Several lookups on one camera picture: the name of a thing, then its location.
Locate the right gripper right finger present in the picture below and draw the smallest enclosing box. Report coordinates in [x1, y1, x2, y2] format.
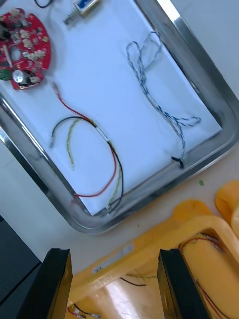
[158, 248, 210, 319]

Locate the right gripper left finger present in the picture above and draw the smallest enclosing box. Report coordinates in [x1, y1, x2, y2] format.
[16, 248, 73, 319]

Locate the red black green-yellow thick harness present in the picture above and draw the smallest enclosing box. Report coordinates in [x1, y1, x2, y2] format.
[51, 82, 124, 216]

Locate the thin red black yellow harness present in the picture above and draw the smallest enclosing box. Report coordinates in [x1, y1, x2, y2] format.
[179, 233, 234, 319]
[67, 273, 157, 319]

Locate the yellow-orange plastic bin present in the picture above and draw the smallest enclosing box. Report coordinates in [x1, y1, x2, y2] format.
[67, 199, 239, 319]
[215, 180, 239, 231]

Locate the steel tray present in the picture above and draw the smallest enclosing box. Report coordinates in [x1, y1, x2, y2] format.
[0, 0, 239, 235]

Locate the white sheet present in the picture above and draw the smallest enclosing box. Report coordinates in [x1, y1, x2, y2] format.
[0, 0, 222, 216]

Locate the round red circuit board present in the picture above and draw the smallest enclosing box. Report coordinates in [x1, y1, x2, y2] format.
[0, 7, 52, 91]

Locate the metal solenoid with blue label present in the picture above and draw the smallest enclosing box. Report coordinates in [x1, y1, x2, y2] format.
[33, 0, 103, 25]

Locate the blue-white twisted wire harness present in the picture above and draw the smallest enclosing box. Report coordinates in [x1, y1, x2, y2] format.
[125, 31, 202, 169]

